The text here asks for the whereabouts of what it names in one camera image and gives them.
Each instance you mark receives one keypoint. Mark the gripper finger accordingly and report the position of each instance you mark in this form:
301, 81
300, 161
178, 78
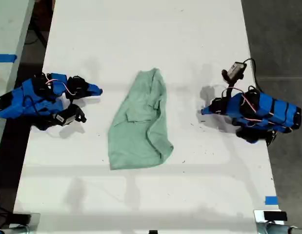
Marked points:
219, 102
91, 86
92, 92
214, 111

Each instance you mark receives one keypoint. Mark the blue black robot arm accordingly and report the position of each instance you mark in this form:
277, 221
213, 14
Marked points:
275, 109
16, 104

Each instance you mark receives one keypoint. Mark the pale green T-shirt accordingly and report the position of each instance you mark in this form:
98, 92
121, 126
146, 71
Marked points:
138, 122

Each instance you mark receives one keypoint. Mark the long blue tape strip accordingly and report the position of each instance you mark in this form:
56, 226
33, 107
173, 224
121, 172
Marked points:
4, 58

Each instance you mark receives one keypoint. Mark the white side table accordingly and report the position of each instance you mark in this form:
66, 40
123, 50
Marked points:
8, 29

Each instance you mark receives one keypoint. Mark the short blue tape strip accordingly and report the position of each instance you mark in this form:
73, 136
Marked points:
271, 200

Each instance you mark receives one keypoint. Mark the small black box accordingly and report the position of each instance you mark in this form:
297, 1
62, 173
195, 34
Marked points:
22, 217
275, 216

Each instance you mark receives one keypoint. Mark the small black table-edge block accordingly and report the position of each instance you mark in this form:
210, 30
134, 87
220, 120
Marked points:
153, 231

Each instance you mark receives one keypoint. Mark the black camera stalk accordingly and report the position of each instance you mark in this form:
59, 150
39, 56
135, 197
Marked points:
230, 87
72, 108

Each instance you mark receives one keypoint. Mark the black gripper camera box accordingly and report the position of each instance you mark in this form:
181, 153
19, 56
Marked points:
65, 119

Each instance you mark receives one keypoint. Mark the grey gripper camera box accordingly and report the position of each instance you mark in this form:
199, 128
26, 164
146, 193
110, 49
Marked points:
236, 69

